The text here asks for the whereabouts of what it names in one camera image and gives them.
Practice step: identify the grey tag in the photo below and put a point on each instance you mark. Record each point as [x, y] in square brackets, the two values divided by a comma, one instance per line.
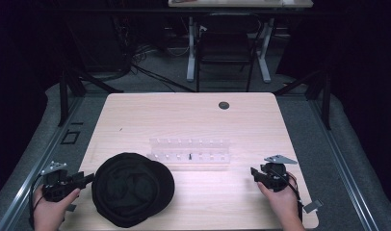
[71, 208]
[313, 206]

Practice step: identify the dark round table grommet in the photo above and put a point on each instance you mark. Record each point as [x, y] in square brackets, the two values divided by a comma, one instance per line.
[223, 105]

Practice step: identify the metal floor rail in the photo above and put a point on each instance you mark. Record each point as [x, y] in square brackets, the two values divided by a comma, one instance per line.
[33, 179]
[341, 163]

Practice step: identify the person's right hand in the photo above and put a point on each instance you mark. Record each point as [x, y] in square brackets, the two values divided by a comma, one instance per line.
[281, 205]

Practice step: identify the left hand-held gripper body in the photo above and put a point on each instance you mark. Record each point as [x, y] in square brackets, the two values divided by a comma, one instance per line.
[57, 184]

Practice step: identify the black metal stand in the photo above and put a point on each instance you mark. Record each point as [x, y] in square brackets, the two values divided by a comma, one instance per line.
[71, 86]
[315, 89]

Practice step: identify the black chair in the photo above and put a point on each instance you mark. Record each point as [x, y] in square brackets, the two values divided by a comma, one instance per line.
[224, 45]

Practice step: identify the person's left hand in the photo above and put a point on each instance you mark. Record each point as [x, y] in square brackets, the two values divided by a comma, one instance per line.
[49, 211]

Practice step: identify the clear acrylic rack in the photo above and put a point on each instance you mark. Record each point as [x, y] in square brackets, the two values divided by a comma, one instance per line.
[188, 152]

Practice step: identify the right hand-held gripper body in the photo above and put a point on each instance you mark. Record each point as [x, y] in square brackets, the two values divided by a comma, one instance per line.
[275, 176]

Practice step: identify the black cap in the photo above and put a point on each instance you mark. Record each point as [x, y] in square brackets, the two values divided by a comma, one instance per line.
[132, 189]

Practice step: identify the white-legged desk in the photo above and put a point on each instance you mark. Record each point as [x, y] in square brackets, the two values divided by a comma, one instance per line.
[240, 3]

